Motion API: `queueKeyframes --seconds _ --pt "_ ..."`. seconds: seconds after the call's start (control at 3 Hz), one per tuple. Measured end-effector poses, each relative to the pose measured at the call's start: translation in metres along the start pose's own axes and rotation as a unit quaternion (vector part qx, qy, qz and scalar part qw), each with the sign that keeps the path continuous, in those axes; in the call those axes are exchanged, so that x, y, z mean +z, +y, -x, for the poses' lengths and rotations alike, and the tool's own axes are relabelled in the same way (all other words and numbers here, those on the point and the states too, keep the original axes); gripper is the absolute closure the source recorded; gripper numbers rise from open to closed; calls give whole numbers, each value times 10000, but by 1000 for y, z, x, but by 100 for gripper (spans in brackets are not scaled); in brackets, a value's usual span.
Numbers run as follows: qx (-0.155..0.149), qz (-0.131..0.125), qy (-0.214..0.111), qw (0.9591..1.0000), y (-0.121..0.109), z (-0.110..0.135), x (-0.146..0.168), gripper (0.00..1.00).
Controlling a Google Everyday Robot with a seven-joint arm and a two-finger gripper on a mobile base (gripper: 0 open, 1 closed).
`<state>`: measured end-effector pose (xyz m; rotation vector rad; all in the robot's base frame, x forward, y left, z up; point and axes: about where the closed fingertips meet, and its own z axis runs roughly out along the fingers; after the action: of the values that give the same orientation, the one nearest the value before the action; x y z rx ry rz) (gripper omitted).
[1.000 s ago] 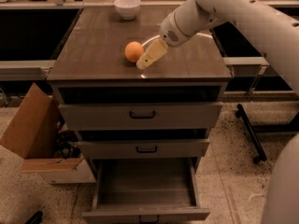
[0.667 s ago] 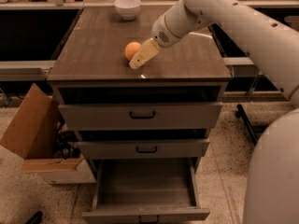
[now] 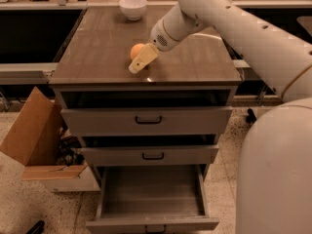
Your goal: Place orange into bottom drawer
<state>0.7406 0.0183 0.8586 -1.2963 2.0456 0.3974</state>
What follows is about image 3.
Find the grey top drawer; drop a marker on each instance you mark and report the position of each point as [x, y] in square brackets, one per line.
[147, 121]

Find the black object on floor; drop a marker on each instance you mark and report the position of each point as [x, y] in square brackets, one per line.
[37, 228]

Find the grey drawer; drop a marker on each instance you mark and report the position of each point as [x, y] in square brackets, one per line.
[152, 200]
[149, 155]
[147, 121]

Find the brown cardboard box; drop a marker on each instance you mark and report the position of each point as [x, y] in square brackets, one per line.
[33, 141]

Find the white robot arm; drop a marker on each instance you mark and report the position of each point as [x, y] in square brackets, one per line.
[274, 182]

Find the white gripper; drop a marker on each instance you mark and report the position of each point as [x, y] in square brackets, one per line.
[163, 36]

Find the grey drawer cabinet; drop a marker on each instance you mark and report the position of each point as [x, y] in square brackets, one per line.
[94, 73]

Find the grey middle drawer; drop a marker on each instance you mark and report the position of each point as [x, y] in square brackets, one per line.
[149, 155]

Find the orange fruit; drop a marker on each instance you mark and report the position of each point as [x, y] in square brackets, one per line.
[135, 50]

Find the grey bottom drawer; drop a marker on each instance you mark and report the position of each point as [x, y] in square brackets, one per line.
[152, 200]

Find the black wheeled stand base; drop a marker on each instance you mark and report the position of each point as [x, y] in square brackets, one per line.
[251, 117]

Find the white ceramic bowl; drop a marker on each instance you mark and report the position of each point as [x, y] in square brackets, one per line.
[133, 9]

